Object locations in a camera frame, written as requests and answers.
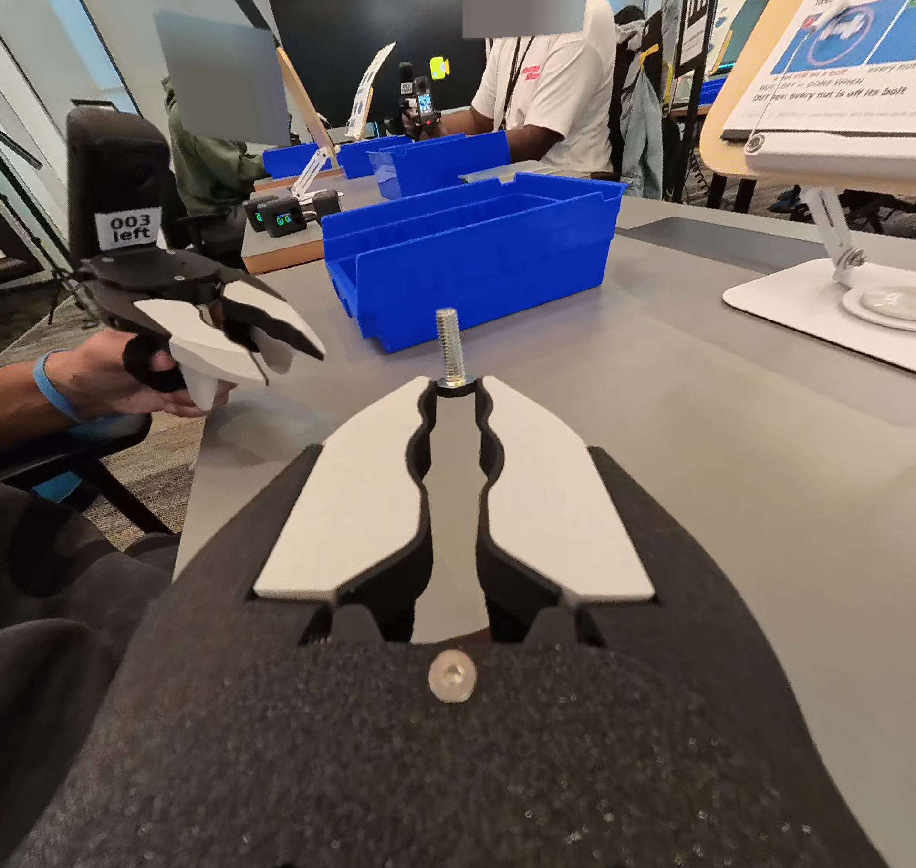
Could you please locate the black television screen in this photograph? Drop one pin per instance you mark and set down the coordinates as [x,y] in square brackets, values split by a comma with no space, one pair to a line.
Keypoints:
[343,38]

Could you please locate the thick silver bolt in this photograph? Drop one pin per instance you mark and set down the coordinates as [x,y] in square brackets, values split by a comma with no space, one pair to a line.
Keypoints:
[451,346]

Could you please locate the person's left forearm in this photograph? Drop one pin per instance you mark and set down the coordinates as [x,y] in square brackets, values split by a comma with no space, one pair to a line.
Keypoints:
[18,403]

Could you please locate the blue wristband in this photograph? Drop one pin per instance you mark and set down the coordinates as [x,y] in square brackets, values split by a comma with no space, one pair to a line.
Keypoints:
[46,389]

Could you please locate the yellow sticker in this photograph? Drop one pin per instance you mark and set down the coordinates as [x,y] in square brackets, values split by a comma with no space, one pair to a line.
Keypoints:
[440,68]

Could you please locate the black-and-white marker sign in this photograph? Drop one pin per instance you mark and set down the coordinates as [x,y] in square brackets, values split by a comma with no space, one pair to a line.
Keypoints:
[698,2]

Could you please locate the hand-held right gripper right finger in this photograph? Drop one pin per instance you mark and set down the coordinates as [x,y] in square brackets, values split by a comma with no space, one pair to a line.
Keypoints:
[565,517]

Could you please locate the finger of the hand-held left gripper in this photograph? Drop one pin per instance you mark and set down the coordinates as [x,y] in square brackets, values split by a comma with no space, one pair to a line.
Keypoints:
[268,306]
[193,338]

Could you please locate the denim jacket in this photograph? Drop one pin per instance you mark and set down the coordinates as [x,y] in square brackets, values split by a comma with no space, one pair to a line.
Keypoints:
[640,131]

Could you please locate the blue plastic bin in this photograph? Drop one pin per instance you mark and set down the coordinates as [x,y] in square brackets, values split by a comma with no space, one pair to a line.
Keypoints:
[444,163]
[358,156]
[465,274]
[286,163]

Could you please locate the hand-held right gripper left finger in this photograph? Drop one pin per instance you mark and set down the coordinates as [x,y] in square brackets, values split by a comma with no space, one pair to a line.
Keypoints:
[343,510]

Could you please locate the grey desk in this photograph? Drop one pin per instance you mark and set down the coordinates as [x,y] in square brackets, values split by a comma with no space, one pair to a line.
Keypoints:
[680,489]

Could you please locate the printed instruction sheet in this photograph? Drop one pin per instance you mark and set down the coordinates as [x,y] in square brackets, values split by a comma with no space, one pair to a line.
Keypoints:
[844,45]
[368,88]

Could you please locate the person's left hand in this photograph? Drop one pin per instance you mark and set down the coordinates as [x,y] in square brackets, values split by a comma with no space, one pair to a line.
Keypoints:
[100,374]

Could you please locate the wooden stand board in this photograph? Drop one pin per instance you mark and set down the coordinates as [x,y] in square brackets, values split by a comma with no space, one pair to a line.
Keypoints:
[715,145]
[308,102]

